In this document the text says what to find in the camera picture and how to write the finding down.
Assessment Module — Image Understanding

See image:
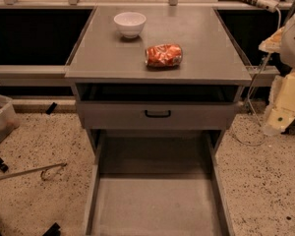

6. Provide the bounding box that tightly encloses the clear plastic storage bin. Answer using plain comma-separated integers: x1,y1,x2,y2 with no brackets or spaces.
0,94,20,143

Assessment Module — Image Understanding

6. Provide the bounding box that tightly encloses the grey metal drawer cabinet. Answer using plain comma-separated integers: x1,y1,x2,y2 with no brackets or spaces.
66,4,251,236

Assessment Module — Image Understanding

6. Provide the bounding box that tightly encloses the white power cable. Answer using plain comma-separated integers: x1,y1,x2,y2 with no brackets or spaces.
231,7,283,148

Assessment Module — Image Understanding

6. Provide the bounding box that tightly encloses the black object bottom floor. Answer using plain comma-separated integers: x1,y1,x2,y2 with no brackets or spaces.
42,223,61,236

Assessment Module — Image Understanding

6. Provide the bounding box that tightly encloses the white ceramic bowl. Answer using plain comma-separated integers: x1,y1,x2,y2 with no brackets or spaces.
114,12,147,38

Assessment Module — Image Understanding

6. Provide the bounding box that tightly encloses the black block near baseboard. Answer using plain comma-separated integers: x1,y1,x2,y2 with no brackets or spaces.
45,102,57,115

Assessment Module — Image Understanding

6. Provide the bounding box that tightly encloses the open grey middle drawer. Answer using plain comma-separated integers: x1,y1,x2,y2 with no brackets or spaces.
82,132,235,236

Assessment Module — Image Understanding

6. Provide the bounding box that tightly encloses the metal rod with hook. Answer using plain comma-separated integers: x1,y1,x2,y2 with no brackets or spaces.
0,162,67,181

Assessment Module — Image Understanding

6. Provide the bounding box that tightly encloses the crushed orange soda can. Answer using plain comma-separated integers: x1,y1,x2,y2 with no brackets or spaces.
146,43,183,68

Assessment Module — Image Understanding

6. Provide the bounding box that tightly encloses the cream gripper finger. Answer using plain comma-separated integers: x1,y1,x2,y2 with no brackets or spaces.
263,70,295,136
259,28,284,53

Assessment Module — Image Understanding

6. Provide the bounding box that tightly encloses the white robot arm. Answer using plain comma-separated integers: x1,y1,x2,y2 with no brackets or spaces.
259,13,295,136

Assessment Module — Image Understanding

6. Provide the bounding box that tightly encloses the closed top drawer black handle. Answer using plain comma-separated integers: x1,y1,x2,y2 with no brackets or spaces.
76,101,236,130

